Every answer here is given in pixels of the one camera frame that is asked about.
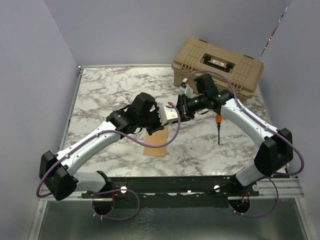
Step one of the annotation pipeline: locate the brown paper envelope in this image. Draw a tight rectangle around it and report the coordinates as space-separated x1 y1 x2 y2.
143 126 168 157

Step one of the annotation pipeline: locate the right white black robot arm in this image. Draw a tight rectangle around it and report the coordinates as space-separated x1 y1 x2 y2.
176 73 293 196

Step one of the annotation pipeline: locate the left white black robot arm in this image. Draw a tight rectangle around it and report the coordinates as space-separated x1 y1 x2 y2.
39 92 161 201

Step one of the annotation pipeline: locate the tan plastic tool case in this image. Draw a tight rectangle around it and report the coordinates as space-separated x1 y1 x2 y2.
171 38 264 103

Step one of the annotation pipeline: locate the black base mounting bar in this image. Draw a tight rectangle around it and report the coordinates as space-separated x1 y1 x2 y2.
81 175 259 209

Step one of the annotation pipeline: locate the metal sheet front shelf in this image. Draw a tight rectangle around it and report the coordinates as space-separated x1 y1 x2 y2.
39 199 307 240

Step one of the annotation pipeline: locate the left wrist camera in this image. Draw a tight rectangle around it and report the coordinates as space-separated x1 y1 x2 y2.
158 102 178 126

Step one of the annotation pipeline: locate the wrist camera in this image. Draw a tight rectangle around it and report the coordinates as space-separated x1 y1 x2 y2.
158 102 178 126
179 78 193 98

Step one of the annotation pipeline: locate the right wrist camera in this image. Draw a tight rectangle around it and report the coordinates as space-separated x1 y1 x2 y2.
179 78 193 98

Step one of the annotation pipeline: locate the orange handled screwdriver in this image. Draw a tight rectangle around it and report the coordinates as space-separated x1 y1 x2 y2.
216 114 222 145

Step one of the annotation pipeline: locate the aluminium table frame rail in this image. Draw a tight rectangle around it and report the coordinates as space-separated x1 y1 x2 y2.
27 65 305 240

